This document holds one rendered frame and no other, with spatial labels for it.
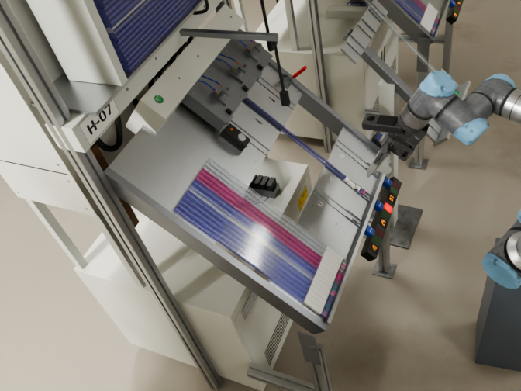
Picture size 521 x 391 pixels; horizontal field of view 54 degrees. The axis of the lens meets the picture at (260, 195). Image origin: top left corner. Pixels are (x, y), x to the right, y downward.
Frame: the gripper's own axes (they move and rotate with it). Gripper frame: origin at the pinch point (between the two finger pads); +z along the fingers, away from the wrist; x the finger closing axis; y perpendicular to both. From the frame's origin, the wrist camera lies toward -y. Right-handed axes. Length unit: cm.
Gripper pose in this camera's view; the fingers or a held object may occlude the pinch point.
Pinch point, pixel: (372, 159)
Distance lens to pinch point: 156.7
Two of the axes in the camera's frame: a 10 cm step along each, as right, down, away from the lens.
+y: 8.8, 4.8, -0.2
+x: 4.0, -7.1, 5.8
